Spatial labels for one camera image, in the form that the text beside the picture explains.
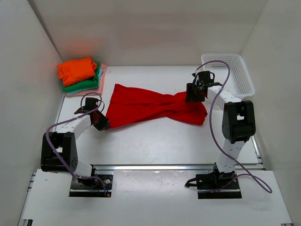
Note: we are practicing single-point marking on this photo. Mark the folded orange t shirt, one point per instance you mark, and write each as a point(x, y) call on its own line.
point(75, 71)

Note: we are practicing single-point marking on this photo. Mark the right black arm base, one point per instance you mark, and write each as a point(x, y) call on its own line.
point(216, 185)

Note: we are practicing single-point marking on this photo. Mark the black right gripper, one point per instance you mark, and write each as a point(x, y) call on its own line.
point(190, 97)

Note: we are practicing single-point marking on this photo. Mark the folded green t shirt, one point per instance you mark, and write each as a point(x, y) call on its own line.
point(80, 86)

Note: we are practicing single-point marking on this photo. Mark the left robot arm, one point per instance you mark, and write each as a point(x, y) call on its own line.
point(59, 151)

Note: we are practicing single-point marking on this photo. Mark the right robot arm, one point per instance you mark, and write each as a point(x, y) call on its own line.
point(238, 121)

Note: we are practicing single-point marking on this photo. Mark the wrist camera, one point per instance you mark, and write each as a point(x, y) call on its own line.
point(204, 79)
point(91, 104)

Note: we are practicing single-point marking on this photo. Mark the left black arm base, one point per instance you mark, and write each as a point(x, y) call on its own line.
point(93, 187)

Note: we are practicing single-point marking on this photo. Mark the folded mint t shirt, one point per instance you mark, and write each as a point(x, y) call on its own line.
point(70, 92)

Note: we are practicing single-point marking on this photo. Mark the white plastic basket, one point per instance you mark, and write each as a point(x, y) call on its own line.
point(239, 83)

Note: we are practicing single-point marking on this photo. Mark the aluminium table rail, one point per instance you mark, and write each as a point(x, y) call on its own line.
point(155, 167)

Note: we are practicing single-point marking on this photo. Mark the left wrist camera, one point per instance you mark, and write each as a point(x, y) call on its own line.
point(91, 104)

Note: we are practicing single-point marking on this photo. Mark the red t shirt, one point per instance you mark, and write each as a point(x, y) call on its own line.
point(132, 105)

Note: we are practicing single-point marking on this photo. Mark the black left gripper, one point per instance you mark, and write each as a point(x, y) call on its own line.
point(105, 125)

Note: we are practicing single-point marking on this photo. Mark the folded pink t shirt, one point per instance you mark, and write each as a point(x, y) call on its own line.
point(98, 90)

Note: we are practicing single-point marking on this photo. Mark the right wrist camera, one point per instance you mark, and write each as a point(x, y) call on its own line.
point(204, 79)

